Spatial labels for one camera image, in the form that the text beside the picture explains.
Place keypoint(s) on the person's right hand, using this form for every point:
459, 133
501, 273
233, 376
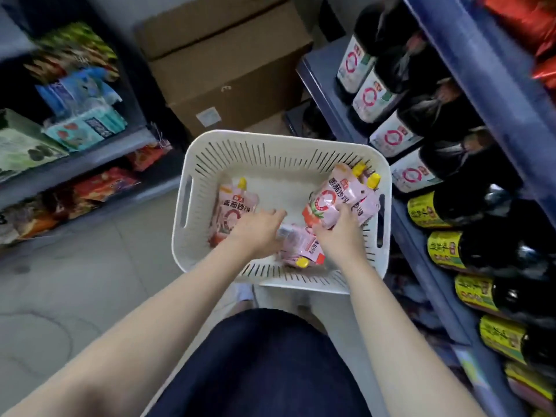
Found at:
345, 243

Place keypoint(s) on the person's left hand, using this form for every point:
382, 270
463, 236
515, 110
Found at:
258, 234

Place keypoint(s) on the white plastic basket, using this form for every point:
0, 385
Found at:
278, 147

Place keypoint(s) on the person's right forearm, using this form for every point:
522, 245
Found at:
404, 351

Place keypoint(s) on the person's left forearm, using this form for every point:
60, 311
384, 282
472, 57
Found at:
130, 343

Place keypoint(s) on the person's left white shoe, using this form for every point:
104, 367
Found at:
244, 293

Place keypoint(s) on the person's left leg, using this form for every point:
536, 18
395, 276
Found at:
243, 306

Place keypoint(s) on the person's leg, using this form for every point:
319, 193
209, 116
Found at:
243, 306
312, 319

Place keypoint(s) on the person's right leg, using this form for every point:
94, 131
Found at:
312, 319

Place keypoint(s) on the row of dark sauce bottles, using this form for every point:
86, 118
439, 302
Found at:
391, 138

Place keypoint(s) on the person's dark shorts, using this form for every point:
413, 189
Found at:
260, 369

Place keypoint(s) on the orange hanging snack packet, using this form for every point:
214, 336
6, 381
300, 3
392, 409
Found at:
147, 156

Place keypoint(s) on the metal binder clip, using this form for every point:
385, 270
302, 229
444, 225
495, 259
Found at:
160, 136

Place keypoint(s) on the cardboard box with white label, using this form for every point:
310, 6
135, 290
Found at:
234, 82

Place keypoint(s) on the red orange snack packet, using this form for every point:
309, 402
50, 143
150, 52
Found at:
106, 184

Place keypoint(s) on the grey snack rack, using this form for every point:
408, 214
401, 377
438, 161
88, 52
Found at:
87, 160

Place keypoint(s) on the teal snack box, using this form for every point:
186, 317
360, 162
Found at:
87, 128

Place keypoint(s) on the brown cardboard box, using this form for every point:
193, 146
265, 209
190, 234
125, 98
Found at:
204, 26

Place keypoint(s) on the pile of mixed snack packets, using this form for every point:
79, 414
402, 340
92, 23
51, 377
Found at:
39, 221

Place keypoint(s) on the blue snack packet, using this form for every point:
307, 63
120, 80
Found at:
78, 91

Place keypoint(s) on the green snack box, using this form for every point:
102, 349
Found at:
26, 147

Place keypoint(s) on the green striped snack packet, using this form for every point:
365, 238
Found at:
74, 52

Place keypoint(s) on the row of red snack bags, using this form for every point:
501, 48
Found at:
521, 17

